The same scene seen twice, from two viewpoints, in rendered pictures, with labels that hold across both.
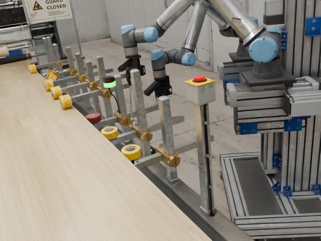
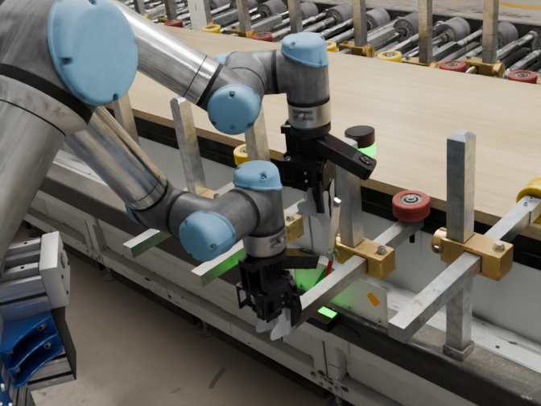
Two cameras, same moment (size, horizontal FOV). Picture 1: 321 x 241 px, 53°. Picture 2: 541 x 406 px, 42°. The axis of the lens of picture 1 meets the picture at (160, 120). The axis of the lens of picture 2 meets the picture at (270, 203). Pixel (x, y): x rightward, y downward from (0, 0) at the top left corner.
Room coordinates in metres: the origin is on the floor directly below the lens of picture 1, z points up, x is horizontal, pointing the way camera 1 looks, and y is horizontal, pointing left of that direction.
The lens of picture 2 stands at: (2.80, -0.29, 1.67)
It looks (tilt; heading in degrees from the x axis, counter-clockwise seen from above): 29 degrees down; 164
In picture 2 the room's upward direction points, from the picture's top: 8 degrees counter-clockwise
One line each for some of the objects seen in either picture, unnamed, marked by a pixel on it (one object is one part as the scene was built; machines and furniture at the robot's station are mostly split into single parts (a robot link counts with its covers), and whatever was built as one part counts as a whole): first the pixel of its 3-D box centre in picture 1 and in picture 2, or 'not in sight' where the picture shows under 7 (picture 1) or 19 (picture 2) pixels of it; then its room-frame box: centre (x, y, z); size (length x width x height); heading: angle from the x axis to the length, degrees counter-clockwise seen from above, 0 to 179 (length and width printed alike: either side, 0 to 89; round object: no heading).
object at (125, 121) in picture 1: (122, 118); (362, 254); (1.68, 0.21, 0.85); 0.14 x 0.06 x 0.05; 27
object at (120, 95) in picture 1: (123, 116); (352, 244); (1.66, 0.20, 0.86); 0.04 x 0.04 x 0.48; 27
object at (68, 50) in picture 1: (74, 76); not in sight; (2.56, 0.65, 0.91); 0.04 x 0.04 x 0.48; 27
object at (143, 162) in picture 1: (173, 152); (197, 211); (1.27, -0.04, 0.82); 0.44 x 0.03 x 0.04; 117
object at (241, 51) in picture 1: (248, 47); not in sight; (2.04, -0.62, 1.09); 0.15 x 0.15 x 0.10
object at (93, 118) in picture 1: (94, 124); (411, 219); (1.63, 0.36, 0.85); 0.08 x 0.08 x 0.11
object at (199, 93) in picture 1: (200, 92); not in sight; (0.98, -0.14, 1.18); 0.07 x 0.07 x 0.08; 27
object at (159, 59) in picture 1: (158, 60); (258, 197); (1.82, -0.03, 1.12); 0.09 x 0.08 x 0.11; 123
